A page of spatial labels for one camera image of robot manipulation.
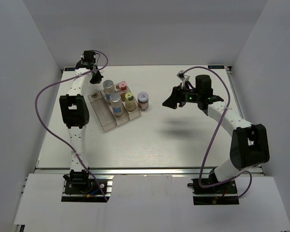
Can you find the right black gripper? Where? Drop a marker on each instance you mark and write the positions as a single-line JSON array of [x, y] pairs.
[[176, 96]]

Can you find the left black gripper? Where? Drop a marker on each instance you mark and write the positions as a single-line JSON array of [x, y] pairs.
[[97, 79]]

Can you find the pink cap spice bottle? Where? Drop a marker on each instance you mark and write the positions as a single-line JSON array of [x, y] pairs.
[[123, 89]]

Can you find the silver lid jar blue label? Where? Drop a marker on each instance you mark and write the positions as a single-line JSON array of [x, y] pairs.
[[116, 104]]

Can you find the yellow cap white bottle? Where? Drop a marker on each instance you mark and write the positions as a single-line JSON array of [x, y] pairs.
[[130, 102]]

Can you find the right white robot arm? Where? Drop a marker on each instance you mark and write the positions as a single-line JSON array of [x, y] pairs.
[[249, 142]]

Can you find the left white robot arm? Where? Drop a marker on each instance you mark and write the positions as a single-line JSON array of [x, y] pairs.
[[74, 110]]

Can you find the left clear organizer tray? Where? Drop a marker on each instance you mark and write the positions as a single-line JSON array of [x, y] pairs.
[[102, 110]]

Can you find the white lid jar right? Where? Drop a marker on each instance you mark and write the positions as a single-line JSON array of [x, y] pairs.
[[143, 99]]

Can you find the right clear organizer tray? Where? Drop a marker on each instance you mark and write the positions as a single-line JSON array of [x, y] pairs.
[[134, 114]]

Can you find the blue sticker right corner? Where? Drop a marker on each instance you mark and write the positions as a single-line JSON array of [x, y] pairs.
[[216, 67]]

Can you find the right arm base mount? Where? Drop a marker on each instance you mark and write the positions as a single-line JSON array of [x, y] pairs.
[[224, 194]]

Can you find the aluminium front rail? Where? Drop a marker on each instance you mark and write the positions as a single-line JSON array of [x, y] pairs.
[[124, 171]]

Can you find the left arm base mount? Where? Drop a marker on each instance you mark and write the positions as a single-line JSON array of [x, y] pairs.
[[81, 187]]

